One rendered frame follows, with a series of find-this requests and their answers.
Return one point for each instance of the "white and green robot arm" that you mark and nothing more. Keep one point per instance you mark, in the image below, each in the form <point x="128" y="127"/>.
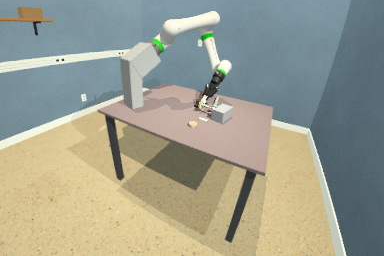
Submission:
<point x="204" y="25"/>

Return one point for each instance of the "cream short cylinder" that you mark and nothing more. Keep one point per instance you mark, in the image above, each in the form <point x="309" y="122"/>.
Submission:
<point x="192" y="124"/>

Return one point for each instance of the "cream gear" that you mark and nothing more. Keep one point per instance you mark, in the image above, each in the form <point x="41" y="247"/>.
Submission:
<point x="201" y="105"/>

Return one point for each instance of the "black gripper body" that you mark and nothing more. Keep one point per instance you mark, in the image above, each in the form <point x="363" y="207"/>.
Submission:
<point x="216" y="81"/>

